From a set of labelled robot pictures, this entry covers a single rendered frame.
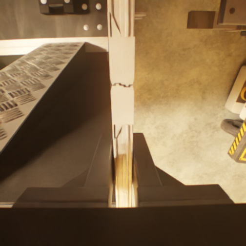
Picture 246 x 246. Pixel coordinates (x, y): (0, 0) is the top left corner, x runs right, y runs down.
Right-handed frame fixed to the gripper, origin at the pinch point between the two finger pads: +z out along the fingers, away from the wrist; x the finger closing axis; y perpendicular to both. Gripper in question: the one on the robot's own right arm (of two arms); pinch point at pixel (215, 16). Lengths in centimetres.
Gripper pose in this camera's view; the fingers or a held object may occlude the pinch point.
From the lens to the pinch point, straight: 30.4
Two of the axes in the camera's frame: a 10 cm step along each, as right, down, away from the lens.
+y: -0.1, -9.0, -4.4
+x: 0.1, 4.4, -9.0
